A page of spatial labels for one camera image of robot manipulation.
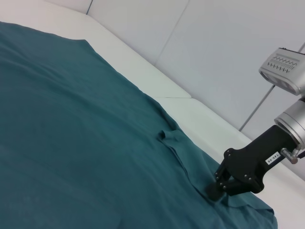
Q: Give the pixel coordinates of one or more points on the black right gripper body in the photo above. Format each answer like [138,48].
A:
[252,159]

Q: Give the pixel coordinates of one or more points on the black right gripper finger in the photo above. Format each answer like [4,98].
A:
[238,187]
[214,192]

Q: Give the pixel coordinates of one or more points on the teal blue t-shirt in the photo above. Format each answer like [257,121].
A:
[95,131]

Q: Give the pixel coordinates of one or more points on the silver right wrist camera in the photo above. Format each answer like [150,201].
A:
[283,69]

